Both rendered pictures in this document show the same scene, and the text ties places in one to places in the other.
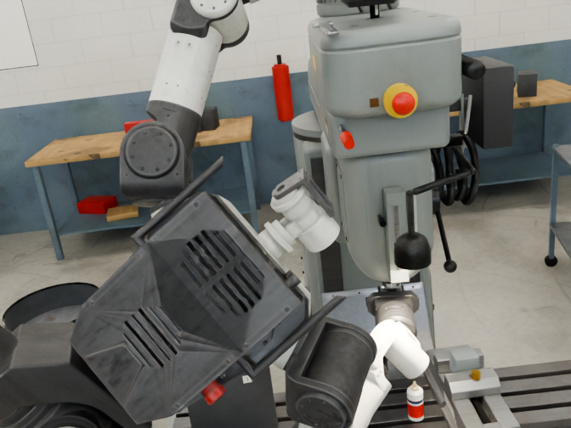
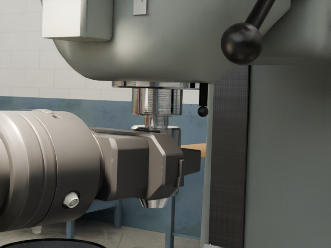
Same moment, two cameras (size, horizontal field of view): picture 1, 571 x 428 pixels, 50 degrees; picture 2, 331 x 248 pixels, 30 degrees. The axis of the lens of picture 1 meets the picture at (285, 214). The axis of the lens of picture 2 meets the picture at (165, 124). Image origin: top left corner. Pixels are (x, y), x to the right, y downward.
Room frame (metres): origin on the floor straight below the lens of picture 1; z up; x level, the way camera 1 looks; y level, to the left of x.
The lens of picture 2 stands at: (0.83, -0.55, 1.30)
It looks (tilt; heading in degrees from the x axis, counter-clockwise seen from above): 3 degrees down; 33
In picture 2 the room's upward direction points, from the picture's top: 2 degrees clockwise
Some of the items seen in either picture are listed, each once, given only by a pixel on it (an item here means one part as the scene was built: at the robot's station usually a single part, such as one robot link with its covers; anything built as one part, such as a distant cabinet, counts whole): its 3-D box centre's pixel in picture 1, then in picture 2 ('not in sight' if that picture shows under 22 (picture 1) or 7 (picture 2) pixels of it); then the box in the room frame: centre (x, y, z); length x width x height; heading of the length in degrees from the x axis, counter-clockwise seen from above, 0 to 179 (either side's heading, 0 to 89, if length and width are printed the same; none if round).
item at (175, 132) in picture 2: (391, 285); (155, 131); (1.31, -0.23, 1.26); 0.05 x 0.05 x 0.01
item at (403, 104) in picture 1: (403, 103); not in sight; (1.05, -0.23, 1.76); 0.04 x 0.03 x 0.04; 89
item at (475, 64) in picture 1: (442, 56); not in sight; (1.34, -0.38, 1.79); 0.45 x 0.04 x 0.04; 179
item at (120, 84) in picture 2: not in sight; (157, 84); (1.31, -0.23, 1.31); 0.09 x 0.09 x 0.01
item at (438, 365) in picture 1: (468, 388); not in sight; (1.27, -0.41, 0.96); 0.35 x 0.15 x 0.11; 1
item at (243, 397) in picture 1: (229, 389); not in sight; (1.33, 0.20, 1.00); 0.22 x 0.12 x 0.20; 95
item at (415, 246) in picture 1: (412, 247); not in sight; (1.08, -0.24, 1.47); 0.07 x 0.07 x 0.06
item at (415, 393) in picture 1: (415, 399); not in sight; (1.26, -0.27, 0.96); 0.04 x 0.04 x 0.11
